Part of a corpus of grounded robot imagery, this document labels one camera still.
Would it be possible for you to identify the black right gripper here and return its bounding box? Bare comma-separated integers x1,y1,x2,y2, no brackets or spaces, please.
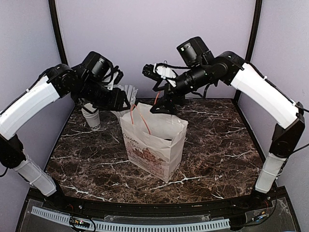
150,61,211,114

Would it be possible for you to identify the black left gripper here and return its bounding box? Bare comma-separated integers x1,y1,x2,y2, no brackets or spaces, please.
76,77,130,111

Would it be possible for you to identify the white paper takeout bag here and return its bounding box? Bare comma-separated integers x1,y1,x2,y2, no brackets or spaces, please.
120,103,188,182

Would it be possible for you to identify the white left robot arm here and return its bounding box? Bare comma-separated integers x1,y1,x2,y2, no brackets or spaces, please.
0,64,130,211

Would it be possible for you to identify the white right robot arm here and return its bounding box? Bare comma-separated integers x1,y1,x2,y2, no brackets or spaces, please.
142,51,305,210

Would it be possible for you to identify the stack of white paper cups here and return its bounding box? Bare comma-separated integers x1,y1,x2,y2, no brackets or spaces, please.
82,103,101,131

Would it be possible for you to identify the bundle of white wrapped straws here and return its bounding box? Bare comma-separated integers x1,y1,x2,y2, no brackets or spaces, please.
112,85,138,118

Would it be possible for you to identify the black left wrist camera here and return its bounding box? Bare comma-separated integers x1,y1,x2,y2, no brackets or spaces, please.
82,51,112,81

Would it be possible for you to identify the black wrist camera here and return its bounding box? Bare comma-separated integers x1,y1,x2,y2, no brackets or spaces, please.
176,36,214,67
82,51,112,81

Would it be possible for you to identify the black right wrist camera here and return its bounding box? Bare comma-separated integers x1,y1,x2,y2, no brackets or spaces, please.
176,36,214,67

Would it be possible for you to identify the black left frame post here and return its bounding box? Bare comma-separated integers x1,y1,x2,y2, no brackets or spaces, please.
48,0,68,65

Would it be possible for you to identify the black frame post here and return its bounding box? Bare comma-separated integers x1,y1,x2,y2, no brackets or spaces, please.
233,0,263,101
48,0,68,65

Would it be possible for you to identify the black table front rail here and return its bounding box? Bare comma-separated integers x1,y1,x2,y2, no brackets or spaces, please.
26,187,285,219

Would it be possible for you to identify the black right frame post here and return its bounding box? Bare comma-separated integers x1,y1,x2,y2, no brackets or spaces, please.
233,0,263,101

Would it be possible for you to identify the white slotted cable duct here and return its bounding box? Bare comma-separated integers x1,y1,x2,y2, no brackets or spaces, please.
30,206,230,232

